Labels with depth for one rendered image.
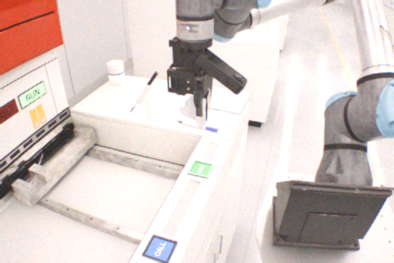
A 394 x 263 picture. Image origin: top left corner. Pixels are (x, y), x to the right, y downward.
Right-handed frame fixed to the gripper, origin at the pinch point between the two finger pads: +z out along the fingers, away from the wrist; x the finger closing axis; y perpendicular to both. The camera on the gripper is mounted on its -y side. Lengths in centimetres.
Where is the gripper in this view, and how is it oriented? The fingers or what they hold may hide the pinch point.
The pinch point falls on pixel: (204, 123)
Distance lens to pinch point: 66.6
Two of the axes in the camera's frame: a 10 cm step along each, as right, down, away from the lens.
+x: -3.1, 5.2, -7.9
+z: 0.0, 8.3, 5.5
